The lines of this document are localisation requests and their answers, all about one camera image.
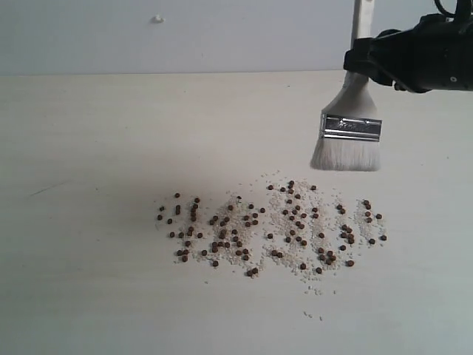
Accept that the wide white-bristle paint brush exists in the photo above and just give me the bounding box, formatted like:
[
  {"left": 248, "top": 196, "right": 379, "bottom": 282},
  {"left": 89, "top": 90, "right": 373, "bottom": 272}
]
[{"left": 309, "top": 0, "right": 384, "bottom": 172}]

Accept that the scattered brown pellets and rice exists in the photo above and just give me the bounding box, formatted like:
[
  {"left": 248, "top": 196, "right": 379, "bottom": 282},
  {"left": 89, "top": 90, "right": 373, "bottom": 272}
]
[{"left": 154, "top": 175, "right": 389, "bottom": 294}]

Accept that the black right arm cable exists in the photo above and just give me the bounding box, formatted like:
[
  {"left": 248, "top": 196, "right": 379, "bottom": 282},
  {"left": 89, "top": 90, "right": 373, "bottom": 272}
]
[{"left": 434, "top": 0, "right": 473, "bottom": 23}]

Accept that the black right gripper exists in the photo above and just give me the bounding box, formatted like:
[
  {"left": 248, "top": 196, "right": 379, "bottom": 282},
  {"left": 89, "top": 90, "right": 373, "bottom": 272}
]
[{"left": 343, "top": 14, "right": 472, "bottom": 92}]

